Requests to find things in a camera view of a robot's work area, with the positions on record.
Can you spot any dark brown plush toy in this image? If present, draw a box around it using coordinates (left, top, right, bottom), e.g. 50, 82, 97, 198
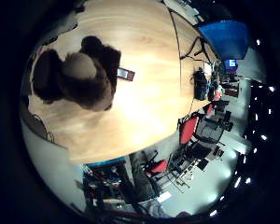
31, 35, 136, 113

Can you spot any red chair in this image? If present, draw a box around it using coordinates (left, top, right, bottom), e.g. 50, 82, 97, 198
178, 115, 200, 146
146, 159, 169, 175

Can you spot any black bag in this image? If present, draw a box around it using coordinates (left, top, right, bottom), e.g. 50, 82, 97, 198
191, 68, 210, 102

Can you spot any grey and black office chair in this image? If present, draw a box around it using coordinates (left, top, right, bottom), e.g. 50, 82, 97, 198
195, 115, 234, 145

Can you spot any white paper sheet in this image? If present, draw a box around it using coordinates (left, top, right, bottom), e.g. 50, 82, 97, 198
203, 63, 213, 76

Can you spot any adjoining wooden table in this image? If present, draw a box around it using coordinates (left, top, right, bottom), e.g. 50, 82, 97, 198
170, 11, 222, 119

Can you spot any cluttered equipment cart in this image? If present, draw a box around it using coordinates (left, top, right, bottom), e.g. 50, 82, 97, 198
81, 164, 133, 208

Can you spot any lit computer monitor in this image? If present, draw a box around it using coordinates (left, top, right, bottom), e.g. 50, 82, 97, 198
225, 59, 239, 71

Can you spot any blue partition screen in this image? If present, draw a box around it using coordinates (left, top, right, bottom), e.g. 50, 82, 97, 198
198, 20, 250, 62

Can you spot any black cable on table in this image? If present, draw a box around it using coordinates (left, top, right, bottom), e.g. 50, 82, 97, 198
179, 35, 217, 63

